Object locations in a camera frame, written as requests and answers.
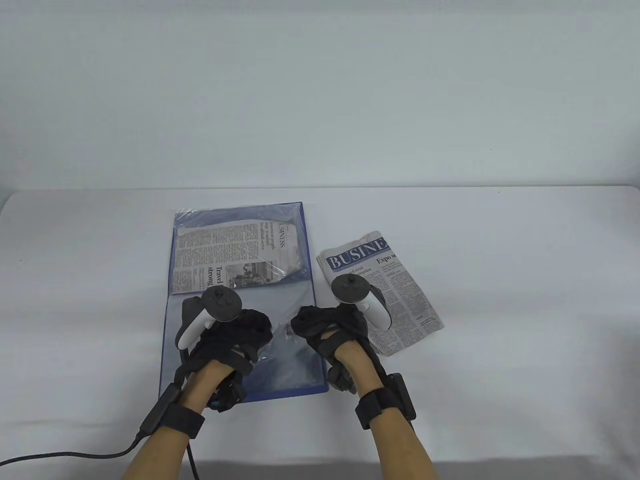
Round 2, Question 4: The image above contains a person's left hand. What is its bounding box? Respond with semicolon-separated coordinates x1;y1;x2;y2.
192;307;273;376

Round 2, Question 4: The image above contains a newspaper with grey street photo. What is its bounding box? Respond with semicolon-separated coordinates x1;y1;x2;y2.
171;219;307;296

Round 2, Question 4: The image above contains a right black wrist strap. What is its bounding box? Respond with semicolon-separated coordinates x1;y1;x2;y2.
355;389;401;430

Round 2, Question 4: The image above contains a person's left forearm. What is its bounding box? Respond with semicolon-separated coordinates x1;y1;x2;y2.
120;361;236;480

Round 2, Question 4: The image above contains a black wrist strap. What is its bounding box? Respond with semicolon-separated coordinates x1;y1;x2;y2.
355;389;401;430
160;402;207;440

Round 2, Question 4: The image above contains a newspaper with blue banner title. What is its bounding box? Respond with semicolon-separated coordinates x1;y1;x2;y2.
316;231;445;357

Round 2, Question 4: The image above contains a blue folder with clear sleeves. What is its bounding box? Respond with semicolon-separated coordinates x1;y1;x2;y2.
159;201;331;403

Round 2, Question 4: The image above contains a black box on wrist strap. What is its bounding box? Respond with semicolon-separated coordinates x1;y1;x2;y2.
385;372;417;422

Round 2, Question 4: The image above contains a white grey controller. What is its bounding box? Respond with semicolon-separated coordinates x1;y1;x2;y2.
176;286;243;350
330;274;392;331

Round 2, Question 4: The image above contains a left white grey controller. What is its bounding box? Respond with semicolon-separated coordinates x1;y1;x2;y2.
176;286;243;350

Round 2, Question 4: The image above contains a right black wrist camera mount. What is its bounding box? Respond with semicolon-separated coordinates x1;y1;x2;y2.
327;362;357;396

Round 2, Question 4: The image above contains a right white grey controller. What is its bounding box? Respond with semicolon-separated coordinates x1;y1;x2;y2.
330;274;392;331

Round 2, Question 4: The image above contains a person's right hand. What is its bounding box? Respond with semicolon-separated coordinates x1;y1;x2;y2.
291;305;383;368

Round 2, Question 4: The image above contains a black braided cable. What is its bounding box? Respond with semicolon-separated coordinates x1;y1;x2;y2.
187;436;203;480
0;434;146;468

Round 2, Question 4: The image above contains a person's right forearm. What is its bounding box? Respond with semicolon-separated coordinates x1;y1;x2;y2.
331;342;441;480

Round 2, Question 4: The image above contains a left black wrist strap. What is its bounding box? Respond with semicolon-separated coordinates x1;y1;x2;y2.
160;402;207;440

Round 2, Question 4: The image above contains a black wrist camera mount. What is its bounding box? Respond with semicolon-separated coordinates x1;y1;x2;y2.
212;372;248;412
327;362;357;396

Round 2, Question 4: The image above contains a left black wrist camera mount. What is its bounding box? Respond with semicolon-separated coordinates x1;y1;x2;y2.
212;372;248;412

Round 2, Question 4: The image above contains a black cable connector box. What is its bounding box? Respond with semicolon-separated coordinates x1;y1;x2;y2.
139;382;182;435

